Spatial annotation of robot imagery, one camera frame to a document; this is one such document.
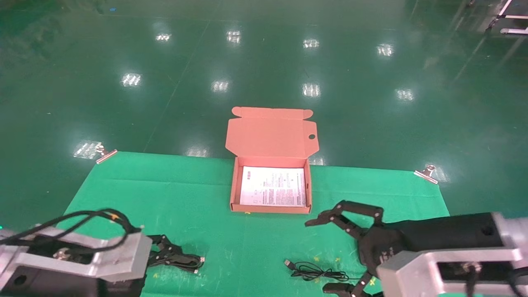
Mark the green cloth mat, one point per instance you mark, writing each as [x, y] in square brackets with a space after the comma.
[173, 198]

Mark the white printed instruction sheet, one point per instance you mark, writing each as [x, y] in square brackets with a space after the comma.
[272, 187]

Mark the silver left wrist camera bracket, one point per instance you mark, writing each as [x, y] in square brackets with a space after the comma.
[119, 253]

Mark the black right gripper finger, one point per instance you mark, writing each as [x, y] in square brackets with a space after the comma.
[350, 210]
[354, 291]

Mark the orange cardboard box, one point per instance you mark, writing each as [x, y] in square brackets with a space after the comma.
[270, 138]

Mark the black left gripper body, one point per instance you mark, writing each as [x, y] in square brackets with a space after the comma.
[123, 288]

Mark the silver binder clip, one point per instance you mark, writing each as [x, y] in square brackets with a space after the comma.
[106, 155]
[426, 174]

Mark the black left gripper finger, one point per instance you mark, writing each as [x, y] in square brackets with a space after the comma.
[163, 243]
[159, 260]

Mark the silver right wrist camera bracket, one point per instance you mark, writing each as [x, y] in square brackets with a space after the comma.
[420, 272]

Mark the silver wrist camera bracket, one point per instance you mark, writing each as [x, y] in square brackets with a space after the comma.
[420, 272]
[119, 253]

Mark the white metal frame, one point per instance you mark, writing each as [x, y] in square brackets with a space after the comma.
[513, 17]

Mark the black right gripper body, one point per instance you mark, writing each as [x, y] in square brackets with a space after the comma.
[433, 235]

